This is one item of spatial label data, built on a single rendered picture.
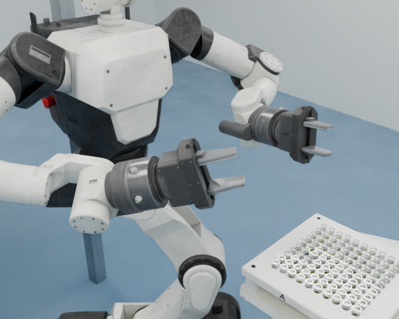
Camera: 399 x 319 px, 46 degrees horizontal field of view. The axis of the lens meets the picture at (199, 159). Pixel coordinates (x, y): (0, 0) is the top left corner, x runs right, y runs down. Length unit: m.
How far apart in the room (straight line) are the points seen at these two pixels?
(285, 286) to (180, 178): 0.26
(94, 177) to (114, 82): 0.32
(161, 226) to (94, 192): 0.53
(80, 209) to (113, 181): 0.07
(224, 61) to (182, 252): 0.56
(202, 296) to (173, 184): 0.72
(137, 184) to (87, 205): 0.09
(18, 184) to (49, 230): 1.90
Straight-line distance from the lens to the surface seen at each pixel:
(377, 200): 3.02
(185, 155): 0.71
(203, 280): 1.38
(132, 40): 1.10
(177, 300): 1.50
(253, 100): 1.13
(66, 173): 0.85
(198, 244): 1.35
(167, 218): 1.27
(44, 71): 1.01
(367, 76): 4.08
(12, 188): 0.82
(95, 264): 2.24
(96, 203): 0.78
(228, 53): 1.32
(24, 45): 1.02
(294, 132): 1.01
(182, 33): 1.24
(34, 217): 2.84
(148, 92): 1.13
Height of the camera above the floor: 1.53
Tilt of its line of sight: 28 degrees down
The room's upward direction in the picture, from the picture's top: straight up
